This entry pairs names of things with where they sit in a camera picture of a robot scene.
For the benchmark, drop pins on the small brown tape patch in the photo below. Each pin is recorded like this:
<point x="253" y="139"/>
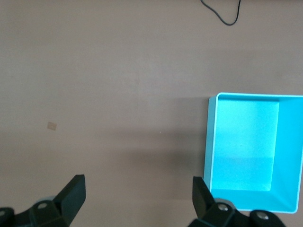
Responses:
<point x="52" y="125"/>

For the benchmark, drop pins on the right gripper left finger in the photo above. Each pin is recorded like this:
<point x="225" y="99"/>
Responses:
<point x="68" y="201"/>

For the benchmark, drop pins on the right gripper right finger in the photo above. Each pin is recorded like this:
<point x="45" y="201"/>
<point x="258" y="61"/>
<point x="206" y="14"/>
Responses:
<point x="203" y="203"/>

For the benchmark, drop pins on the turquoise plastic bin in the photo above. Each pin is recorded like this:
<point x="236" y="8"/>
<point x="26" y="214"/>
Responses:
<point x="246" y="142"/>

